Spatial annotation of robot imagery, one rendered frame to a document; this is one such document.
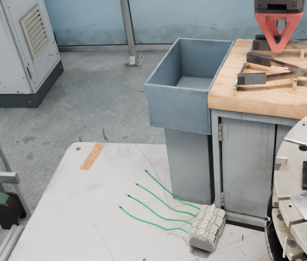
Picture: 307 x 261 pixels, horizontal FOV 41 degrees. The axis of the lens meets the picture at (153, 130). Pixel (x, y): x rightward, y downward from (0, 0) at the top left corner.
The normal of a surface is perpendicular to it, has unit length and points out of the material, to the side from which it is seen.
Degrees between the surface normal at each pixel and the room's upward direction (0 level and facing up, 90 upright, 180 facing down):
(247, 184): 90
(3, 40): 90
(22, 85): 90
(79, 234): 0
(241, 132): 90
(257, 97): 0
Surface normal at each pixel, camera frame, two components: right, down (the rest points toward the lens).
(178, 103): -0.37, 0.60
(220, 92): -0.12, -0.79
